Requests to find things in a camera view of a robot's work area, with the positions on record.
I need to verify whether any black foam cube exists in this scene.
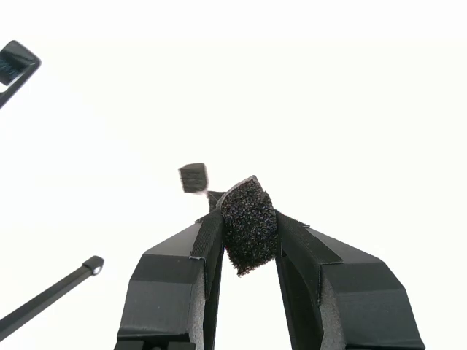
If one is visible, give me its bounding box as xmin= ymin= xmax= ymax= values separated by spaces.
xmin=205 ymin=190 xmax=224 ymax=214
xmin=220 ymin=174 xmax=279 ymax=277
xmin=177 ymin=163 xmax=209 ymax=194

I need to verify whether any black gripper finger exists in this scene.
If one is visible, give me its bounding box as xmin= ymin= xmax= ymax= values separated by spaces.
xmin=113 ymin=210 xmax=225 ymax=350
xmin=275 ymin=209 xmax=426 ymax=350

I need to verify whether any black tripod leg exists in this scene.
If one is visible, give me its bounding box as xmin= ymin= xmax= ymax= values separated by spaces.
xmin=0 ymin=254 xmax=106 ymax=333

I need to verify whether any black rectangular tray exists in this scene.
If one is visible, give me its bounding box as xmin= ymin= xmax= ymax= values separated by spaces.
xmin=0 ymin=39 xmax=42 ymax=110

